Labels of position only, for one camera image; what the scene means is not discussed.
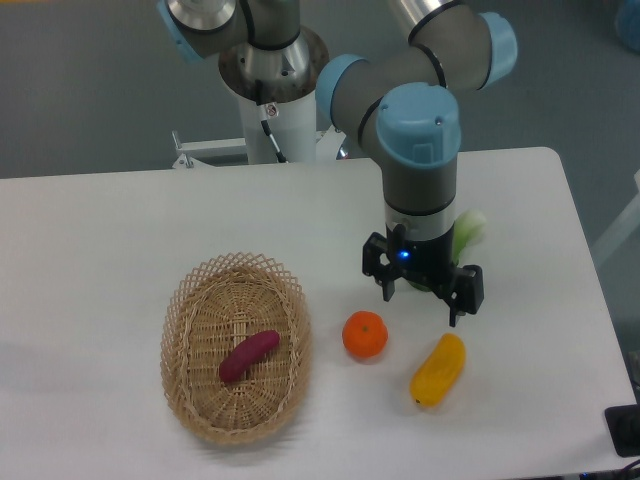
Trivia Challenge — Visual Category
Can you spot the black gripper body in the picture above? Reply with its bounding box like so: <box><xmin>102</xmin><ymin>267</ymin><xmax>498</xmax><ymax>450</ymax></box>
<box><xmin>386</xmin><ymin>224</ymin><xmax>455</xmax><ymax>289</ymax></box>

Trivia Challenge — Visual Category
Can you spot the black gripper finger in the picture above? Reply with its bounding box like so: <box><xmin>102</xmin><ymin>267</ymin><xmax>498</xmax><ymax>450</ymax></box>
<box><xmin>362</xmin><ymin>232</ymin><xmax>400</xmax><ymax>302</ymax></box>
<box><xmin>434</xmin><ymin>264</ymin><xmax>484</xmax><ymax>327</ymax></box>

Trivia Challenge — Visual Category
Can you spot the purple sweet potato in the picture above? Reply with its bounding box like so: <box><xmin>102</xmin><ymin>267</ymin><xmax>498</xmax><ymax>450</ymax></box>
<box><xmin>218</xmin><ymin>330</ymin><xmax>280</xmax><ymax>383</ymax></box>

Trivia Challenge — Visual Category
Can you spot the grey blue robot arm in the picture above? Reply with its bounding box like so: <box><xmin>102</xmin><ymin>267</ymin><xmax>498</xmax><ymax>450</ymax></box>
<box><xmin>157</xmin><ymin>1</ymin><xmax>518</xmax><ymax>322</ymax></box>

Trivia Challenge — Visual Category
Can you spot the woven wicker basket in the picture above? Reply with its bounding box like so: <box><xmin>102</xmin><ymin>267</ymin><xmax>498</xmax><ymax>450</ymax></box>
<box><xmin>160</xmin><ymin>253</ymin><xmax>312</xmax><ymax>445</ymax></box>

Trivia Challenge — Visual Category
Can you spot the green bok choy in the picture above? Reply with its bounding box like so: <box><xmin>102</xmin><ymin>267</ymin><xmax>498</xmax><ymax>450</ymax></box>
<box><xmin>405</xmin><ymin>209</ymin><xmax>487</xmax><ymax>279</ymax></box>

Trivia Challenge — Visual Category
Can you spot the orange mandarin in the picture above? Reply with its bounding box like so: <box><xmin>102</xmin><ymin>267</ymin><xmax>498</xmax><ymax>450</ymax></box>
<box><xmin>342</xmin><ymin>310</ymin><xmax>388</xmax><ymax>359</ymax></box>

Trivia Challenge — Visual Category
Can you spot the yellow mango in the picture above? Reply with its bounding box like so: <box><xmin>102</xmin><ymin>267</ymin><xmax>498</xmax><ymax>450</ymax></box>
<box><xmin>409</xmin><ymin>333</ymin><xmax>466</xmax><ymax>408</ymax></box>

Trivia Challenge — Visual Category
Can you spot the black box at table edge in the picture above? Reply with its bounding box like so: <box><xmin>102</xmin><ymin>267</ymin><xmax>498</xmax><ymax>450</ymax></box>
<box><xmin>604</xmin><ymin>404</ymin><xmax>639</xmax><ymax>458</ymax></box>

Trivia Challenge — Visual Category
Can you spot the blue object top right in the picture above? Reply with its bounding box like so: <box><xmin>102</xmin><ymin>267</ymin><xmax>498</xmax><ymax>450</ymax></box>
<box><xmin>614</xmin><ymin>0</ymin><xmax>639</xmax><ymax>53</ymax></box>

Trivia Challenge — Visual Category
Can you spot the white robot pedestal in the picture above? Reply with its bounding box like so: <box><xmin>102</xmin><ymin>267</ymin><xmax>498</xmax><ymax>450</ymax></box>
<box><xmin>171</xmin><ymin>27</ymin><xmax>351</xmax><ymax>169</ymax></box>

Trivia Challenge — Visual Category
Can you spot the white frame at right edge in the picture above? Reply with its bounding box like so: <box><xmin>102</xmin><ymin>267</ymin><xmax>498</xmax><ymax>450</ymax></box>
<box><xmin>591</xmin><ymin>171</ymin><xmax>639</xmax><ymax>270</ymax></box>

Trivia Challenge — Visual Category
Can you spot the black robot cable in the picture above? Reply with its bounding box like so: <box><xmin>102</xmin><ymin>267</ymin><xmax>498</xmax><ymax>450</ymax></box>
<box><xmin>254</xmin><ymin>79</ymin><xmax>289</xmax><ymax>164</ymax></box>

